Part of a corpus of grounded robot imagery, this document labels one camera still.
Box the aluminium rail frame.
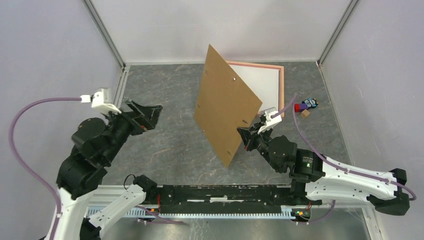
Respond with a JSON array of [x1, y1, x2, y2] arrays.
[[64, 62, 387, 240]]

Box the sea landscape photo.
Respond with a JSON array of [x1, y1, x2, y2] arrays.
[[228, 63, 281, 114]]

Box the brown cardboard backing board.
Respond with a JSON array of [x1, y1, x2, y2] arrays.
[[194, 45, 263, 167]]

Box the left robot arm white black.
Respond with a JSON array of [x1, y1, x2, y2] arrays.
[[46, 100, 163, 240]]

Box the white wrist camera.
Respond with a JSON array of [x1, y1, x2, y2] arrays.
[[80, 87, 122, 116], [258, 107, 282, 134]]

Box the white slotted cable duct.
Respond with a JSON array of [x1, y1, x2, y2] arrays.
[[86, 206, 311, 220]]

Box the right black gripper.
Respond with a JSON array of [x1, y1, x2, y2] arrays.
[[237, 120, 283, 172]]

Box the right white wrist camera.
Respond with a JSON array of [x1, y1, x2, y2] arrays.
[[258, 107, 282, 134]]

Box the small brown wooden cube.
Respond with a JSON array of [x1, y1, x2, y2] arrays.
[[300, 109, 311, 119]]

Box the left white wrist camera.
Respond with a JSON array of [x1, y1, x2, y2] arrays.
[[80, 87, 122, 116]]

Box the pink wooden picture frame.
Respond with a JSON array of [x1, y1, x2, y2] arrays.
[[225, 60, 286, 115]]

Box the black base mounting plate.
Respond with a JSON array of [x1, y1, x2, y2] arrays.
[[125, 184, 323, 215]]

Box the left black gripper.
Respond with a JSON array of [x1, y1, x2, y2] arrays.
[[102, 96, 164, 162]]

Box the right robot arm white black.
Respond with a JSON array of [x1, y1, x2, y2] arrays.
[[237, 123, 410, 216]]

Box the blue owl toy block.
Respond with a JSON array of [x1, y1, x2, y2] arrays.
[[302, 97, 319, 110]]

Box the red purple toy block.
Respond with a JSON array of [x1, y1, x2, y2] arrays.
[[293, 103, 309, 113]]

